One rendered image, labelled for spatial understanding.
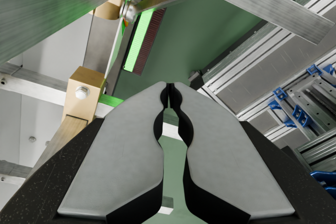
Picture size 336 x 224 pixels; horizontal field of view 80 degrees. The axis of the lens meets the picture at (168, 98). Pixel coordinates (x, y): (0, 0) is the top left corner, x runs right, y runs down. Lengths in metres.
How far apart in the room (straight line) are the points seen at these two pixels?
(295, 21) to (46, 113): 0.65
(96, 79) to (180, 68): 0.91
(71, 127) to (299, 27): 0.36
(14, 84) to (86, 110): 0.12
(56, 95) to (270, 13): 0.33
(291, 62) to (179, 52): 0.57
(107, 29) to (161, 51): 0.77
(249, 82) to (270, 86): 0.12
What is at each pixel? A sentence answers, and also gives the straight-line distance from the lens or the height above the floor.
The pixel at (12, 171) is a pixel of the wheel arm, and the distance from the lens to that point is 0.58.
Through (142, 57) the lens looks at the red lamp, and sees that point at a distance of 0.44.
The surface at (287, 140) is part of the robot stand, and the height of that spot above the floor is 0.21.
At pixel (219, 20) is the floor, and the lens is 1.17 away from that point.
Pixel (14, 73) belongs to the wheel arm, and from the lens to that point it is 0.41.
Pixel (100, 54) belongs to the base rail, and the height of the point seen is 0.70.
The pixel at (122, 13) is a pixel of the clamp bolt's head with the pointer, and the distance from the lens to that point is 0.27.
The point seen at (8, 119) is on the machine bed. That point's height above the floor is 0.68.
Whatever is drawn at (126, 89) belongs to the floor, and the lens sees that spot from 1.31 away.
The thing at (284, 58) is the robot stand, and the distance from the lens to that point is 1.13.
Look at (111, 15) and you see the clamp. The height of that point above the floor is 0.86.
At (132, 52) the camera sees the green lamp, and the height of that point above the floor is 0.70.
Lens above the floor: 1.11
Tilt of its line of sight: 57 degrees down
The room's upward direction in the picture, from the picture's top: 177 degrees clockwise
